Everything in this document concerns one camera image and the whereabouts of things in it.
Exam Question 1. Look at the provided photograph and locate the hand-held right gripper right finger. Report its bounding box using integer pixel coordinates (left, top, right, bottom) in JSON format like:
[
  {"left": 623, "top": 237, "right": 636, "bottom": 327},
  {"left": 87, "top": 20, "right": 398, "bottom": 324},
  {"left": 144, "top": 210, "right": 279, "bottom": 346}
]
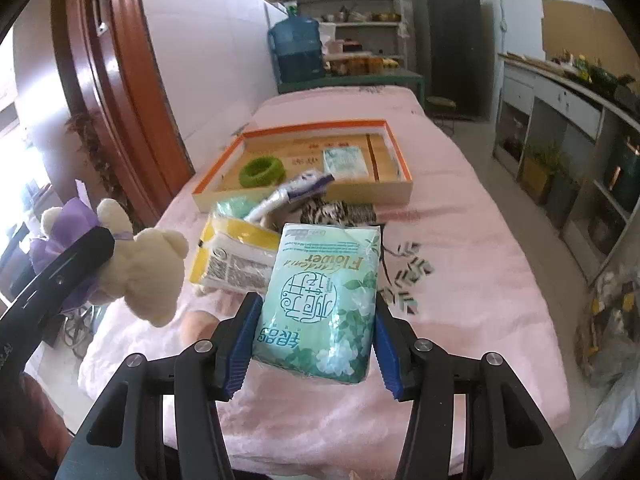
[{"left": 372, "top": 290, "right": 576, "bottom": 480}]

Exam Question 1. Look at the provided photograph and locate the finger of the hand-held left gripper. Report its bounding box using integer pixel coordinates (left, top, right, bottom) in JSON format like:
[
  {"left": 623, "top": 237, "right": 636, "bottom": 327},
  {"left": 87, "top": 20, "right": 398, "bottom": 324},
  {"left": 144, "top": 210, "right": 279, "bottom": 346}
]
[{"left": 35, "top": 226, "right": 116, "bottom": 296}]

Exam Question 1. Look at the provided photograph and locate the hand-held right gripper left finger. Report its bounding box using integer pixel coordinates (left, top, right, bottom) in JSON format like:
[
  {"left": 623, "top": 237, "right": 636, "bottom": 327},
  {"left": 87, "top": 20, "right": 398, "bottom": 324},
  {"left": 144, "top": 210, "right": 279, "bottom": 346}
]
[{"left": 55, "top": 292, "right": 263, "bottom": 480}]

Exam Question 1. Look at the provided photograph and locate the cream teddy bear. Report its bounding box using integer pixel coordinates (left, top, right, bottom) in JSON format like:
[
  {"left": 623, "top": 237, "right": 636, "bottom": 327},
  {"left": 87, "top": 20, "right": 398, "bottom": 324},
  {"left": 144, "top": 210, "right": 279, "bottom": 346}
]
[{"left": 30, "top": 197, "right": 190, "bottom": 328}]

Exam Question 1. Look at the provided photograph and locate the green floral tissue pack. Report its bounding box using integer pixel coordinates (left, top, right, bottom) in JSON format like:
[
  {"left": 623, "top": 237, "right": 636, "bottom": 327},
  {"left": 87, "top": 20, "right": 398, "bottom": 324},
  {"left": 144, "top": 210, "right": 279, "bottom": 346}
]
[{"left": 251, "top": 222, "right": 383, "bottom": 385}]

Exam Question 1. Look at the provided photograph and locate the yellow and white tissue pack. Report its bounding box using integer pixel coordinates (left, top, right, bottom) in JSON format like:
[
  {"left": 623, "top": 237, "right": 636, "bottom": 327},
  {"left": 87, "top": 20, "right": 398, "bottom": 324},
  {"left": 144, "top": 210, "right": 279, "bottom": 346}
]
[{"left": 189, "top": 212, "right": 282, "bottom": 295}]

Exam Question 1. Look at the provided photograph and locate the leopard print cloth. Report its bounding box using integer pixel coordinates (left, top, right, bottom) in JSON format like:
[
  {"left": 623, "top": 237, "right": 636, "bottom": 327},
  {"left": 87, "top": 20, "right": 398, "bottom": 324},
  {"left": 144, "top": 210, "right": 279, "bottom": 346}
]
[{"left": 299, "top": 199, "right": 377, "bottom": 228}]

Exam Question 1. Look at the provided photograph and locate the purple and white mask pack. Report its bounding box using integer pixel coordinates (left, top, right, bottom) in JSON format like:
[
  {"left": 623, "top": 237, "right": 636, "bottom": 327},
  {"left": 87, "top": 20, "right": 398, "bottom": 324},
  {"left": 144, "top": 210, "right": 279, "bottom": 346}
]
[{"left": 244, "top": 170, "right": 337, "bottom": 223}]

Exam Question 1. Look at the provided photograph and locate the orange-rimmed cardboard box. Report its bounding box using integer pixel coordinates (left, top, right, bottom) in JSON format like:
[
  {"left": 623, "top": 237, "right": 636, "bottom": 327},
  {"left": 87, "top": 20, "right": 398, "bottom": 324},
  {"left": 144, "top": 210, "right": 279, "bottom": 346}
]
[{"left": 192, "top": 119, "right": 415, "bottom": 212}]

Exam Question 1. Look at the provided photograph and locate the dried plant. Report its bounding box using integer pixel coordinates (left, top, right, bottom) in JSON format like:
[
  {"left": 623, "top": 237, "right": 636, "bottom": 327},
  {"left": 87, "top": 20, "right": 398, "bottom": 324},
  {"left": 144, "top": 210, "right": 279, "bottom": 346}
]
[{"left": 64, "top": 110, "right": 128, "bottom": 206}]

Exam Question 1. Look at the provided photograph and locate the green item in plastic bag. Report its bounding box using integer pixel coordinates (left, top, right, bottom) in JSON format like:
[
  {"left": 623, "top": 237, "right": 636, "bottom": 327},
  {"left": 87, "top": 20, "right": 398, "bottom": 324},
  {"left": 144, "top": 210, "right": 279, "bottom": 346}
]
[{"left": 214, "top": 198, "right": 261, "bottom": 222}]

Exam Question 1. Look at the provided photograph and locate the brown wooden door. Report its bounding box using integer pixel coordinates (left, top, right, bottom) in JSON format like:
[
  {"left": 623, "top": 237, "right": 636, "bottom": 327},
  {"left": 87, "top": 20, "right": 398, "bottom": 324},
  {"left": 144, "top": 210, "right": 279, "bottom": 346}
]
[{"left": 50, "top": 0, "right": 197, "bottom": 228}]

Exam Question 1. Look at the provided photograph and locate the pale green tissue pack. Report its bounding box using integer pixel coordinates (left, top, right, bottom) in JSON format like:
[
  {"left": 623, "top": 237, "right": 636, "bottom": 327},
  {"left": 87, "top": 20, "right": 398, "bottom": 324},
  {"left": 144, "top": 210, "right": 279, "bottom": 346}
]
[{"left": 322, "top": 146, "right": 372, "bottom": 181}]

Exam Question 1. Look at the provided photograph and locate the pile of plastic bags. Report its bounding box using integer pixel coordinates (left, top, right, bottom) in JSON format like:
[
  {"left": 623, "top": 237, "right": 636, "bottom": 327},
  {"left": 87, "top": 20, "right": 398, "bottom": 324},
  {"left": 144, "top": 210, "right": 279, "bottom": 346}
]
[{"left": 574, "top": 267, "right": 640, "bottom": 453}]

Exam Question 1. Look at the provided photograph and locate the potted green plant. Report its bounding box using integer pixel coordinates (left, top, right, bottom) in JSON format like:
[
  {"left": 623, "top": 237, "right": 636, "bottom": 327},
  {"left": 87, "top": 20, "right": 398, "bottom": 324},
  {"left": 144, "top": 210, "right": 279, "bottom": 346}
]
[{"left": 520, "top": 141, "right": 573, "bottom": 203}]

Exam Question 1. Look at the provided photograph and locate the small round stool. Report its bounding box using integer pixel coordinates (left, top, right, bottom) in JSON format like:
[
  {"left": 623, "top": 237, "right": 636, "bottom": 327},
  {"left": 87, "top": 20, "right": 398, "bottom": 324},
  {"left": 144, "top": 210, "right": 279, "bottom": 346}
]
[{"left": 425, "top": 96, "right": 458, "bottom": 134}]

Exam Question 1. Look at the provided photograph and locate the green low table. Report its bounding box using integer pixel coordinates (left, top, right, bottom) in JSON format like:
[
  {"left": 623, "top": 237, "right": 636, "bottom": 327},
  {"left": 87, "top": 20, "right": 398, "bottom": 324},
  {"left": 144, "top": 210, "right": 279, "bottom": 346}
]
[{"left": 276, "top": 69, "right": 426, "bottom": 107}]

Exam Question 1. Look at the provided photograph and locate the row of orange jars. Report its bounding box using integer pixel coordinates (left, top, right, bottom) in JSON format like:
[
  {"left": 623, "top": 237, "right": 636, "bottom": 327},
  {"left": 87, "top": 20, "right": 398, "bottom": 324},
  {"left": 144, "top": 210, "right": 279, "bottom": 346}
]
[{"left": 325, "top": 55, "right": 401, "bottom": 77}]

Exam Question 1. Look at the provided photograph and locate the blue water jug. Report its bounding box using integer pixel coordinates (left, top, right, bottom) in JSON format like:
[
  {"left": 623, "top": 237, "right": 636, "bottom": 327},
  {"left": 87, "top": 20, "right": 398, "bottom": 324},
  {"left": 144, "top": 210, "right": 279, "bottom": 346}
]
[{"left": 268, "top": 2, "right": 323, "bottom": 83}]

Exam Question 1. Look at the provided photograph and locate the dark green pot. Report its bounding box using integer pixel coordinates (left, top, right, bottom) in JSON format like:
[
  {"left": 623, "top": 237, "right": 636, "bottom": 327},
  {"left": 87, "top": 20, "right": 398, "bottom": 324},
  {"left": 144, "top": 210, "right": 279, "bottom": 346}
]
[{"left": 602, "top": 130, "right": 640, "bottom": 213}]

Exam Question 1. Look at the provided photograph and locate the grey kitchen counter cabinet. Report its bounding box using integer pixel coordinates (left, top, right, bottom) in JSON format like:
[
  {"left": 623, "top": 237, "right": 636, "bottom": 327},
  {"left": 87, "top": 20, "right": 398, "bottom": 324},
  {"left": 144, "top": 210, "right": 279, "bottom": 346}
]
[{"left": 492, "top": 52, "right": 640, "bottom": 283}]

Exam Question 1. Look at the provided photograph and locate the dark grey fridge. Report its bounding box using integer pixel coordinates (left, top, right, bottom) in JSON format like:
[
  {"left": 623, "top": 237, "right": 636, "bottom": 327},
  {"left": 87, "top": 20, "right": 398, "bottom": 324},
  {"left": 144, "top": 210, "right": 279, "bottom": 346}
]
[{"left": 410, "top": 0, "right": 484, "bottom": 117}]

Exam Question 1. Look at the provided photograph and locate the green storage shelf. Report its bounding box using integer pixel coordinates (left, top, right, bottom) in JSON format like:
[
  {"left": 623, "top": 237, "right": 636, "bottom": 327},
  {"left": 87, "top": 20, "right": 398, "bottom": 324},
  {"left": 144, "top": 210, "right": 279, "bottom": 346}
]
[{"left": 286, "top": 0, "right": 405, "bottom": 70}]

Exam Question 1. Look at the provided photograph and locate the black pan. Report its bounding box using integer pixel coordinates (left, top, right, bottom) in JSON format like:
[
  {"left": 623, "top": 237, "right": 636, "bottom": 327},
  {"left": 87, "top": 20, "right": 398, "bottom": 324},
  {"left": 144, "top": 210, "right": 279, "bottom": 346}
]
[{"left": 587, "top": 65, "right": 638, "bottom": 101}]

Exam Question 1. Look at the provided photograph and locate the cardboard sheet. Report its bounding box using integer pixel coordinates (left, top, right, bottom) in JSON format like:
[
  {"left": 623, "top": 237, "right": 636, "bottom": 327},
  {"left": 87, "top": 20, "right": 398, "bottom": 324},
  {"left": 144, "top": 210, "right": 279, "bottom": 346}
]
[{"left": 542, "top": 0, "right": 625, "bottom": 66}]

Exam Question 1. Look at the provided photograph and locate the green knitted ring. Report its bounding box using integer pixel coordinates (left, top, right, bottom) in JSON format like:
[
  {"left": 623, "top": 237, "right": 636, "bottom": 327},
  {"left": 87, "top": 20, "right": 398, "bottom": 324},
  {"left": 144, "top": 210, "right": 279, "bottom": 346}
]
[{"left": 239, "top": 156, "right": 287, "bottom": 190}]

